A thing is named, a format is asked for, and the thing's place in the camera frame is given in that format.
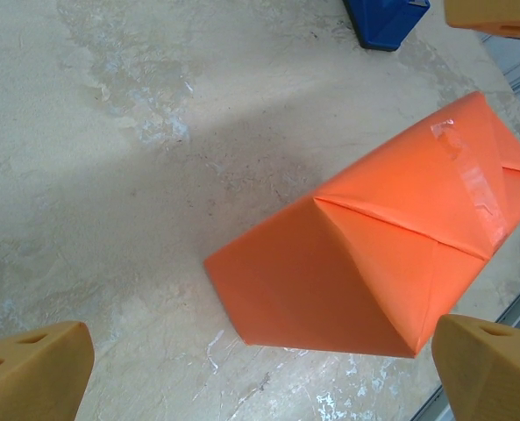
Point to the aluminium front rail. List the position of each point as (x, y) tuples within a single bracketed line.
[(483, 351)]

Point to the clear tape strip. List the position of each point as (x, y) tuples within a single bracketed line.
[(474, 184)]

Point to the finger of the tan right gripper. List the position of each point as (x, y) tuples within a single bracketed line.
[(487, 12), (514, 30)]

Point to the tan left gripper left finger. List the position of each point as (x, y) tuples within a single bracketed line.
[(27, 377)]

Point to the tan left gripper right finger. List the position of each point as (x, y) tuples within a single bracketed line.
[(492, 373)]

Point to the blue tape dispenser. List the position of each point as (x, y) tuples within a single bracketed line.
[(384, 19)]

